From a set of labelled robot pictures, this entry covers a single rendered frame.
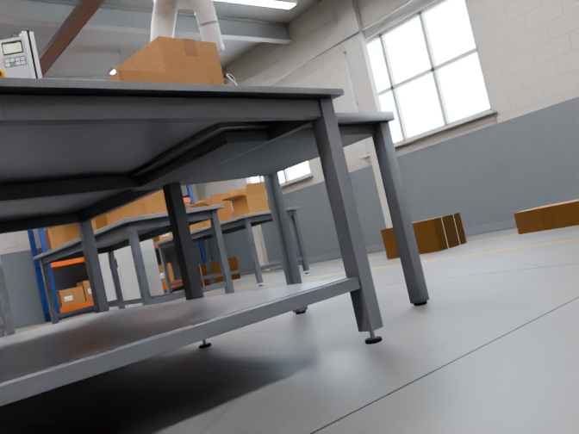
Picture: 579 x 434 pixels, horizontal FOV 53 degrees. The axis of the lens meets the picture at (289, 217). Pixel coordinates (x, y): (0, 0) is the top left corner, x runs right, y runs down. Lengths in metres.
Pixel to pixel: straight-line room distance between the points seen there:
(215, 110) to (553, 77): 5.46
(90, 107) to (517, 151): 5.93
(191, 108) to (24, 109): 0.43
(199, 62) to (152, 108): 0.58
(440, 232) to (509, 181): 1.54
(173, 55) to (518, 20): 5.42
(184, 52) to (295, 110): 0.45
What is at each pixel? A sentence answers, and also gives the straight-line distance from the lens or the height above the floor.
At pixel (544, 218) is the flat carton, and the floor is 0.11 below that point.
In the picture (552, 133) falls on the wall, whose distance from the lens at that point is 6.79.
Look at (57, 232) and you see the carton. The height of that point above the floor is 0.96.
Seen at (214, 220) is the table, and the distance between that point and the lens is 4.44.
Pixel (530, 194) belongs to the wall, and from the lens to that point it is 6.94.
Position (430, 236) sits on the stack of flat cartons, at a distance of 5.74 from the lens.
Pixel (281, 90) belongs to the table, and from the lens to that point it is 1.77.
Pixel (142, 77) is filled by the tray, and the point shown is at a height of 0.85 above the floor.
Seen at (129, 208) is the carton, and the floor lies 0.87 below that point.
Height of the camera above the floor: 0.37
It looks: 3 degrees up
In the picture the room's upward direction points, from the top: 12 degrees counter-clockwise
